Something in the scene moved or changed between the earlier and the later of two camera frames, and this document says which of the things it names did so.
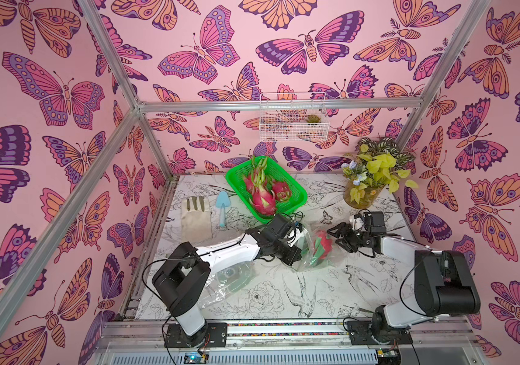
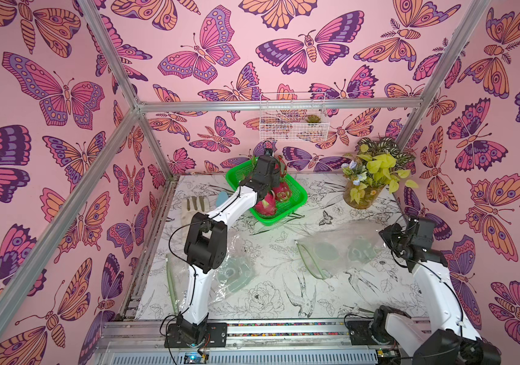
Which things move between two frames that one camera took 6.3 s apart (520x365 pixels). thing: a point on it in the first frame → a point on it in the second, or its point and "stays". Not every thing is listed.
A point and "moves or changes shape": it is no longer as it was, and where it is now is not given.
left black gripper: (293, 257) → (276, 176)
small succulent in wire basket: (312, 119) stays
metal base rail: (433, 341) stays
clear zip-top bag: (319, 251) moves or changes shape
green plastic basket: (298, 198) stays
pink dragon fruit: (322, 246) → (283, 166)
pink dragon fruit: (264, 201) stays
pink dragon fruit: (283, 191) stays
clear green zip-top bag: (224, 283) stays
